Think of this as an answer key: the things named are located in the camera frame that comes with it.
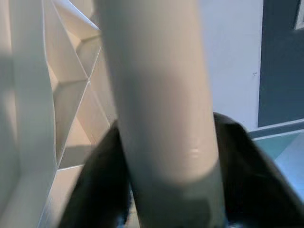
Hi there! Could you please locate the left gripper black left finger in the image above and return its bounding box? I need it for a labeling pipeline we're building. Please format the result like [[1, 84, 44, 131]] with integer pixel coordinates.
[[57, 120, 135, 228]]

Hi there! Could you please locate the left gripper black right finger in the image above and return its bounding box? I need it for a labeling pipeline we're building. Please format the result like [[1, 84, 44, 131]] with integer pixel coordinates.
[[213, 111, 304, 228]]

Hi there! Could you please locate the white plastic table top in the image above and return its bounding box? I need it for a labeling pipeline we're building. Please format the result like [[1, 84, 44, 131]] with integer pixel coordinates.
[[35, 0, 119, 228]]

